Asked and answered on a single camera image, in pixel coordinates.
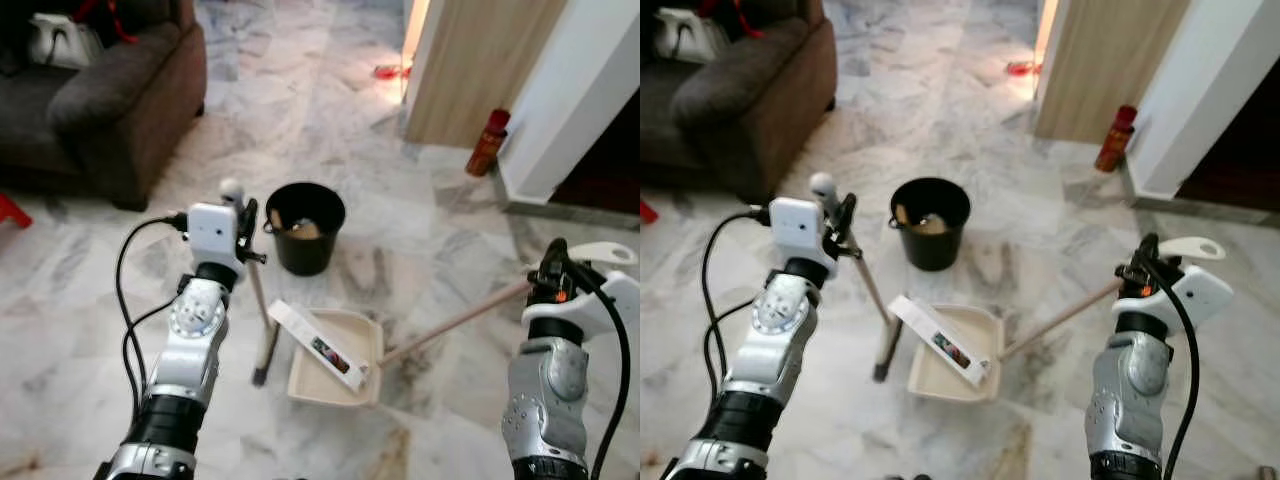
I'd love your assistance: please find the long white cardboard box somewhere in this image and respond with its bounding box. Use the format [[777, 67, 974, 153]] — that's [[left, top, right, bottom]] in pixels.
[[887, 293, 992, 387], [267, 299, 370, 392]]

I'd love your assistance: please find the white bag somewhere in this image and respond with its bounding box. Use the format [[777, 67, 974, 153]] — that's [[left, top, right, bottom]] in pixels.
[[27, 11, 107, 72], [654, 7, 732, 64]]

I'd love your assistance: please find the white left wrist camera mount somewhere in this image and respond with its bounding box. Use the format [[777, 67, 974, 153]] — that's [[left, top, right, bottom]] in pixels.
[[186, 203, 246, 277], [769, 196, 832, 268]]

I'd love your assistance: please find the red cord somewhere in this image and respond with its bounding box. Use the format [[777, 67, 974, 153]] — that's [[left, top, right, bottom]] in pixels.
[[699, 0, 763, 23], [69, 0, 137, 47]]

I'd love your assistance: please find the brown crumpled trash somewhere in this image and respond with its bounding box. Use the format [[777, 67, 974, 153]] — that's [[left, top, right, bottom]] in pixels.
[[895, 203, 949, 237], [269, 207, 323, 242]]

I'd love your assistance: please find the dark brown sofa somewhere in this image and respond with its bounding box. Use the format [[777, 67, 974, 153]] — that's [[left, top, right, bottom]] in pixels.
[[0, 0, 209, 212], [640, 0, 838, 202]]

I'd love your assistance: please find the beige long handled dustpan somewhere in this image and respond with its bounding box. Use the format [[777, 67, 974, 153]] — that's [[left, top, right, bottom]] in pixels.
[[907, 236, 1227, 404], [286, 241, 638, 409]]

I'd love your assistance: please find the red spray can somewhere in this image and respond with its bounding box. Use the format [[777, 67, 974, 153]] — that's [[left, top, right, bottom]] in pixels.
[[1094, 104, 1140, 174], [465, 107, 512, 179]]

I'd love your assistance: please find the pink handled broom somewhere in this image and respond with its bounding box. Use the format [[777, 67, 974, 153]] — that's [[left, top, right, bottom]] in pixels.
[[809, 171, 907, 384], [219, 177, 284, 388]]

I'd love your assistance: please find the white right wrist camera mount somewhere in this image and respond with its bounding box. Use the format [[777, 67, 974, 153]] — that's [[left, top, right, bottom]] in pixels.
[[524, 269, 641, 342], [1114, 264, 1234, 333]]

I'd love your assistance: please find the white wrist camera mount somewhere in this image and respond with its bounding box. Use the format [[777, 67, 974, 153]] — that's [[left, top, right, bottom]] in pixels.
[[186, 203, 246, 277], [769, 196, 832, 268], [524, 269, 641, 342], [1114, 264, 1234, 333]]

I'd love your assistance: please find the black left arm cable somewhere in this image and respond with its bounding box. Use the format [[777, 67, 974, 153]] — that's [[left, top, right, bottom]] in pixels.
[[114, 212, 192, 403], [699, 206, 777, 403]]

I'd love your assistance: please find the light wooden door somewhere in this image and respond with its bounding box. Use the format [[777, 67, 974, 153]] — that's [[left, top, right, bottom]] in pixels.
[[1032, 0, 1193, 144], [399, 0, 568, 150]]

